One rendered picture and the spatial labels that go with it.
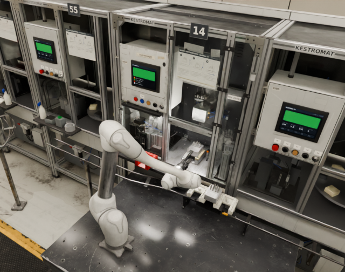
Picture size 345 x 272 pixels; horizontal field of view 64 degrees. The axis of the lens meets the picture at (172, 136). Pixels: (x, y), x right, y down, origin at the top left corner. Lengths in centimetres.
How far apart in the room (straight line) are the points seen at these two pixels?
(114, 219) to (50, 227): 142
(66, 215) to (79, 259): 127
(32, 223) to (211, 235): 193
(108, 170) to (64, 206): 160
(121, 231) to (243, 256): 86
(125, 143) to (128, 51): 82
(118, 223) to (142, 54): 117
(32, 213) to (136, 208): 144
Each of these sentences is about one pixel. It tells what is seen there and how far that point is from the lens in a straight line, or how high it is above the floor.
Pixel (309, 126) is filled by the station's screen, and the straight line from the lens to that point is 179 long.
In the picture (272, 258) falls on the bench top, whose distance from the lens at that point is 218.
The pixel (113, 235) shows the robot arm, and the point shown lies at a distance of 192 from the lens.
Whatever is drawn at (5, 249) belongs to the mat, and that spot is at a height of 1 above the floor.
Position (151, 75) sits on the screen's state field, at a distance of 205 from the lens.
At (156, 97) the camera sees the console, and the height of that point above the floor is 148.
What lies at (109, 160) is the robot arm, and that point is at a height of 128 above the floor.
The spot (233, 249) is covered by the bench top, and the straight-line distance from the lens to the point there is 214.
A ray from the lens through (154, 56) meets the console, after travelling 201.
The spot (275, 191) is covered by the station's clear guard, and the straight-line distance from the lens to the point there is 216.
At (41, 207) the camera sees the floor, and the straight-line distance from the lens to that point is 344.
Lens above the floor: 236
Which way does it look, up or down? 32 degrees down
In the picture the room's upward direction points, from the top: 4 degrees clockwise
